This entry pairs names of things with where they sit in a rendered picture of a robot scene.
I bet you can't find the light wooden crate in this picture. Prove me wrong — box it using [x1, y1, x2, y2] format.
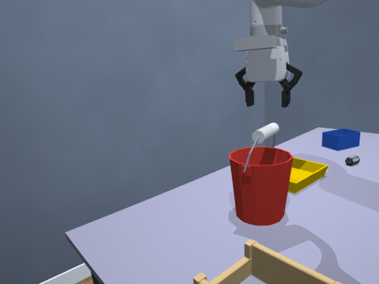
[193, 239, 342, 284]

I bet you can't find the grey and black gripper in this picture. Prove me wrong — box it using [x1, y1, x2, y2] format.
[235, 37, 303, 108]

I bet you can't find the blue open rectangular bin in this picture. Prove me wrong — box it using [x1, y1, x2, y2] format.
[322, 128, 361, 151]

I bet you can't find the yellow square tray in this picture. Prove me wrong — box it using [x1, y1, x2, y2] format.
[288, 157, 328, 194]

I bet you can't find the red bucket with wire handle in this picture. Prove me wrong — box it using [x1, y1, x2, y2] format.
[229, 123, 293, 226]

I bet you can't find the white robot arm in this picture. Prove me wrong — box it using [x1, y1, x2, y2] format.
[234, 0, 328, 51]

